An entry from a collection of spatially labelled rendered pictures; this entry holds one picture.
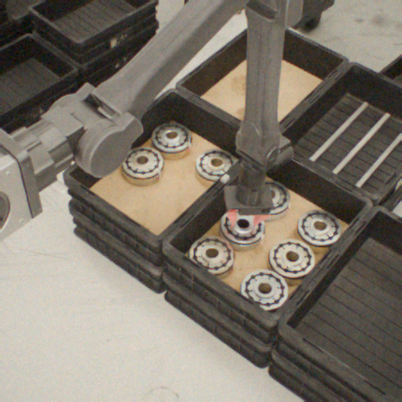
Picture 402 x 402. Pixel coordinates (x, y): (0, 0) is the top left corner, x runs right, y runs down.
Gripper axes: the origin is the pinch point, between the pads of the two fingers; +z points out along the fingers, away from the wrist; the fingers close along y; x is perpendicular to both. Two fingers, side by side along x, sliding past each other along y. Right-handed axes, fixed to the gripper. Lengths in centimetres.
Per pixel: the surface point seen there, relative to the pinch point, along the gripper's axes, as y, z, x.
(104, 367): 32.3, 19.7, 23.9
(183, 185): 12.1, 4.3, -16.0
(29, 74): 60, 48, -116
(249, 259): -0.8, 4.4, 7.2
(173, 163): 13.9, 4.1, -23.3
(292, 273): -9.1, 1.3, 13.6
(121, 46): 25, 36, -117
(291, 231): -11.7, 3.7, 0.2
